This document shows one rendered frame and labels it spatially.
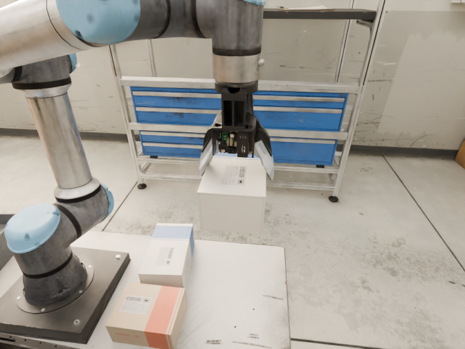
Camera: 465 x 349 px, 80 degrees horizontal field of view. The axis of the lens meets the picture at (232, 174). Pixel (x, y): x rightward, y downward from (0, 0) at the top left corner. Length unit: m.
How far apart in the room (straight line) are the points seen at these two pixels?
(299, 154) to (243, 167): 1.64
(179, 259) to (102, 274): 0.23
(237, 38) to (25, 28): 0.27
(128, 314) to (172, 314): 0.11
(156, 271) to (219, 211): 0.37
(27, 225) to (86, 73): 2.68
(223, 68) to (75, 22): 0.19
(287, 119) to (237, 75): 1.63
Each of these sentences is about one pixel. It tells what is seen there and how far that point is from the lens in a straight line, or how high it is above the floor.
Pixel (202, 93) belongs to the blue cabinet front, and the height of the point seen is 0.85.
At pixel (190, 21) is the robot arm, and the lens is 0.45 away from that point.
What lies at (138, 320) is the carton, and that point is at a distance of 0.77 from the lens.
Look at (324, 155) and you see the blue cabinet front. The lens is 2.20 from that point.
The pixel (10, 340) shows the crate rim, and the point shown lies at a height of 0.92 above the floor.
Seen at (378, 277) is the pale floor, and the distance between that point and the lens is 1.98.
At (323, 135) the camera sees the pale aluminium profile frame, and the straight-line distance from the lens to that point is 2.08.
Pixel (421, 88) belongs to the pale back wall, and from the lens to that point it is 3.20.
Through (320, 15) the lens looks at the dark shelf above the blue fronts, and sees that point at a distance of 1.93.
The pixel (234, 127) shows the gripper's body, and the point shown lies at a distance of 0.44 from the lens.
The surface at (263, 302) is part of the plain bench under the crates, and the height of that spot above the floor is 0.70.
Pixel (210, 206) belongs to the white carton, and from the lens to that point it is 0.50.
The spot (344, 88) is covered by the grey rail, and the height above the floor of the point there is 0.92.
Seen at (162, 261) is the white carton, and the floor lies 0.79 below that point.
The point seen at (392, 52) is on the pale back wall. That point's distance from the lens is 3.00.
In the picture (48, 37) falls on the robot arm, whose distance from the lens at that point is 0.45.
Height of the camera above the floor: 1.42
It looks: 33 degrees down
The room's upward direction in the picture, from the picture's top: straight up
